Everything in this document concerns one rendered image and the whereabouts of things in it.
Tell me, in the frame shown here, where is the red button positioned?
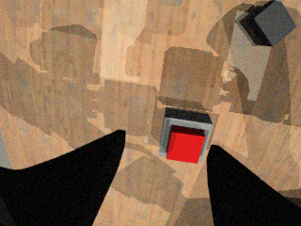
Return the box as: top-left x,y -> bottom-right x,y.
159,108 -> 214,165

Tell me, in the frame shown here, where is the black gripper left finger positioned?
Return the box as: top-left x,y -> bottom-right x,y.
0,129 -> 125,226

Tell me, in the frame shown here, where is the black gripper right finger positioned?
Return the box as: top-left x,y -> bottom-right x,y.
206,144 -> 301,226

